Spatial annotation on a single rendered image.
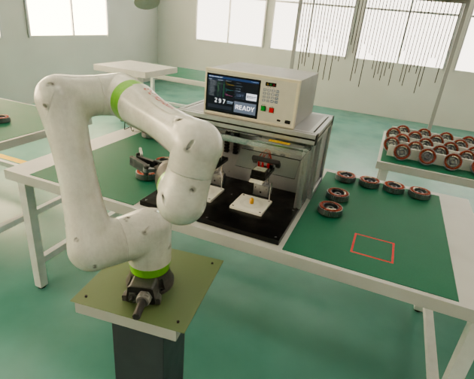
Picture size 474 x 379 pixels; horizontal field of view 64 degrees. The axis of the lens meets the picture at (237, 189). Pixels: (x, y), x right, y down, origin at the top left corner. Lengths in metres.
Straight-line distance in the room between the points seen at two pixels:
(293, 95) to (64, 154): 0.97
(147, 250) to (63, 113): 0.42
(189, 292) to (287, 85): 0.93
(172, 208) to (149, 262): 0.37
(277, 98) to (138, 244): 0.91
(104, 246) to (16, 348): 1.26
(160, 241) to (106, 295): 0.24
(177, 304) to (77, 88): 0.66
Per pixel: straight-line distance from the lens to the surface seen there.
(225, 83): 1.75
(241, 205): 1.67
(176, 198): 0.79
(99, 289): 1.26
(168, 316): 1.15
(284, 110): 1.67
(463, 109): 8.03
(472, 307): 1.49
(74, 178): 1.06
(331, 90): 8.02
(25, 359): 2.17
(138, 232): 1.08
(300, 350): 2.15
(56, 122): 1.07
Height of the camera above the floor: 1.54
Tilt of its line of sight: 25 degrees down
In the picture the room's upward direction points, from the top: 5 degrees clockwise
